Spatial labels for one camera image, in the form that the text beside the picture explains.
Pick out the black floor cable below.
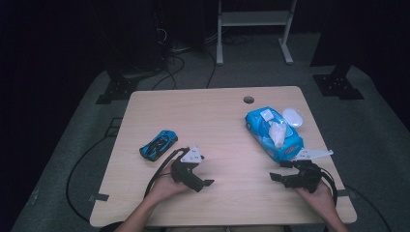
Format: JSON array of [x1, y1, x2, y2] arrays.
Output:
[[151, 54, 187, 91], [66, 136, 124, 223], [205, 49, 218, 90], [342, 183, 393, 232]]

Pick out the white wet wipe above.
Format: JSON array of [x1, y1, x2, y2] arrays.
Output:
[[268, 120, 288, 149]]

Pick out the black stand base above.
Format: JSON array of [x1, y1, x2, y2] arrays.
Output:
[[312, 64, 366, 101], [95, 69, 140, 105]]

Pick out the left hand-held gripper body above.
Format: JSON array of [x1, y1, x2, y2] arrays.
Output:
[[170, 145, 206, 193]]

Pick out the clear oval plastic lid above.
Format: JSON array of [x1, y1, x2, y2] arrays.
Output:
[[281, 107, 305, 129]]

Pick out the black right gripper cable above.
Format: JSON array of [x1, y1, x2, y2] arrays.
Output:
[[317, 167, 339, 207]]

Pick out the person's left hand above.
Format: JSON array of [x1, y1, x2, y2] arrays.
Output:
[[146, 167, 191, 207]]

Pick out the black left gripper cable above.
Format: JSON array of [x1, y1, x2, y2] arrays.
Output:
[[143, 147, 191, 198]]

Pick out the blue toy car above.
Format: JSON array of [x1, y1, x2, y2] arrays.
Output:
[[138, 130, 179, 162]]

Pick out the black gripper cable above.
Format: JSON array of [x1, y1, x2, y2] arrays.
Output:
[[317, 167, 339, 207], [143, 147, 191, 198]]

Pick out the grey tape strip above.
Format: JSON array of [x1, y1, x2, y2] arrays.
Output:
[[333, 188, 357, 198], [88, 192, 110, 203]]

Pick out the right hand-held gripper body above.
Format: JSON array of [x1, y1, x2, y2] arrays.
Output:
[[282, 148, 335, 194]]

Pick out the blue wet wipes pack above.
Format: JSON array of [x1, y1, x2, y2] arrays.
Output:
[[245, 106, 305, 163]]

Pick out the person's right hand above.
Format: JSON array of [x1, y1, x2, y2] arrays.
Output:
[[294, 182, 338, 223]]

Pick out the white metal stand frame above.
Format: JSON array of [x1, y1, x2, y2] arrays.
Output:
[[216, 0, 298, 67]]

